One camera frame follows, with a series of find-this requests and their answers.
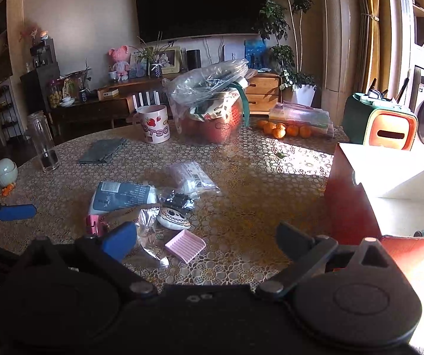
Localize white painted stone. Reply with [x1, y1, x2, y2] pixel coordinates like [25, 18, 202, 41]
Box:
[156, 207, 191, 231]

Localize wooden drawer cabinet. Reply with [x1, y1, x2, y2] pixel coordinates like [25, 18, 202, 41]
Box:
[245, 72, 283, 115]

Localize black cabinet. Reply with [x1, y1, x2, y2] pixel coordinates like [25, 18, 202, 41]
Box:
[20, 39, 61, 112]

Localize pink clip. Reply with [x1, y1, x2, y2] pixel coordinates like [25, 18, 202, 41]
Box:
[85, 214, 108, 238]

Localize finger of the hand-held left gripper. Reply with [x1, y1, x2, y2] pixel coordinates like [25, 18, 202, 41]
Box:
[0, 200, 37, 232]

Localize grass plant in vase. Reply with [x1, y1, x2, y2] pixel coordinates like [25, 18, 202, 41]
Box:
[138, 33, 172, 78]

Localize green strap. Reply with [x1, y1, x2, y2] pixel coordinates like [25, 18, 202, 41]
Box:
[234, 79, 251, 127]

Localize cream photo frame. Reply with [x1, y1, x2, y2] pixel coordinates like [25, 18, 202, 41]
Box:
[149, 46, 181, 75]

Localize patterned cloth desktop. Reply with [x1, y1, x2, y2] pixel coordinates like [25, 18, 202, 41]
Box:
[0, 116, 349, 293]

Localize black speaker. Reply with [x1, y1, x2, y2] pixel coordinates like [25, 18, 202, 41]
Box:
[186, 49, 201, 71]

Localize clear glass jar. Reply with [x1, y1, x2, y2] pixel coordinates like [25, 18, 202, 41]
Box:
[26, 110, 60, 173]

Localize black television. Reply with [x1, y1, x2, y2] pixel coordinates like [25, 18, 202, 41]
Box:
[134, 0, 268, 41]

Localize snack jar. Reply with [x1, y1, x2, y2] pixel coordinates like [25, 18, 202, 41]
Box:
[47, 79, 66, 109]

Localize dark wooden sideboard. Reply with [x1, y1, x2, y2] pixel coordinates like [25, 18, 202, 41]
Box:
[51, 76, 176, 134]

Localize pink ribbed tray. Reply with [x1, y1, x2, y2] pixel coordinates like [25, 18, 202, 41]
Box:
[165, 229, 207, 264]

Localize blue picture box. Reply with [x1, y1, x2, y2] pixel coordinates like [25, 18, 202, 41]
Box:
[245, 39, 267, 69]

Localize pink plush toy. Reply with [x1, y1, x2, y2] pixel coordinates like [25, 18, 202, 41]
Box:
[108, 45, 131, 81]

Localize clear zip bag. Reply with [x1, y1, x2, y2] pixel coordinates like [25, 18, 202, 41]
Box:
[168, 161, 222, 196]

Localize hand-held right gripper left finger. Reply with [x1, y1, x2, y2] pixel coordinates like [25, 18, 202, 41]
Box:
[20, 222, 159, 302]

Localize crumpled clear plastic bag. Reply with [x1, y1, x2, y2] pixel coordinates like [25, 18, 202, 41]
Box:
[162, 59, 259, 119]

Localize black wire shelf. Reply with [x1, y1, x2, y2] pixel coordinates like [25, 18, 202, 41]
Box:
[0, 85, 24, 141]

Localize white router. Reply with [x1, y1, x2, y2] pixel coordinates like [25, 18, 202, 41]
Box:
[131, 91, 161, 109]

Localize white strawberry print mug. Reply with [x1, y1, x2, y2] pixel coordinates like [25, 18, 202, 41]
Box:
[132, 104, 171, 145]

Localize silver snack packet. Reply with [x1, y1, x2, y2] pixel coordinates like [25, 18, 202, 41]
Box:
[105, 207, 170, 269]

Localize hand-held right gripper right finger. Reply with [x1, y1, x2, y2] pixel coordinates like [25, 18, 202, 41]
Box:
[254, 222, 396, 300]

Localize pale green bowl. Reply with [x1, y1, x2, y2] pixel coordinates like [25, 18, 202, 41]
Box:
[0, 158, 19, 187]

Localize grey cloth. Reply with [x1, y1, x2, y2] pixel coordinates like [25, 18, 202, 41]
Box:
[79, 138, 127, 165]

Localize blue and white packet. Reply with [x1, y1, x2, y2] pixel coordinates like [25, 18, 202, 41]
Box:
[88, 181, 159, 216]

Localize small picture card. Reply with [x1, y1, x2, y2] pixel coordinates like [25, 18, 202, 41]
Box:
[130, 52, 148, 78]

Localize beige curtain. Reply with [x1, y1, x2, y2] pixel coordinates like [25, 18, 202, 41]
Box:
[353, 0, 386, 93]

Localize red cardboard box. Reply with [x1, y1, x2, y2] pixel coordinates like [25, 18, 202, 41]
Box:
[325, 142, 424, 348]

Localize potted tree white pot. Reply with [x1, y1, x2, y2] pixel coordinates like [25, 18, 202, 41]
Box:
[253, 0, 318, 108]

